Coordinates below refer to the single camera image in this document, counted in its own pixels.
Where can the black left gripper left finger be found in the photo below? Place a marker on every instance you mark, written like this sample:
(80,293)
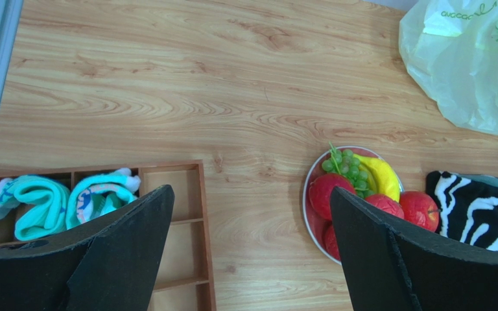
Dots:
(109,263)

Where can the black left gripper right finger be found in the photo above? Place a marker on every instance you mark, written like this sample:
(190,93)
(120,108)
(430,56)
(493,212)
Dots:
(392,264)

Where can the red apple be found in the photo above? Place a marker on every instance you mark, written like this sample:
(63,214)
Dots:
(420,209)

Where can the yellow banana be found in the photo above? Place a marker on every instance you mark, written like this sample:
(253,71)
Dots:
(385,180)

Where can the pale green plastic bag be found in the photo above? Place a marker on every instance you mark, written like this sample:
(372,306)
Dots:
(450,49)

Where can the wooden compartment tray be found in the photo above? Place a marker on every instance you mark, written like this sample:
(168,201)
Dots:
(185,276)

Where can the teal white rolled sock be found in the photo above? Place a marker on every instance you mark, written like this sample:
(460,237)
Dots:
(100,194)

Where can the patterned ceramic plate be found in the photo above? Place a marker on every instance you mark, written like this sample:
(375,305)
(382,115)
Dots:
(315,224)

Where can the red round fruit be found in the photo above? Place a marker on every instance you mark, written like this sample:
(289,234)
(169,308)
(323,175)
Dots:
(320,192)

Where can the green grape bunch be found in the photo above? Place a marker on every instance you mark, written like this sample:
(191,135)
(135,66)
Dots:
(345,163)

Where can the zebra striped cushion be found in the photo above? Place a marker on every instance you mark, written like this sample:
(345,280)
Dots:
(468,207)

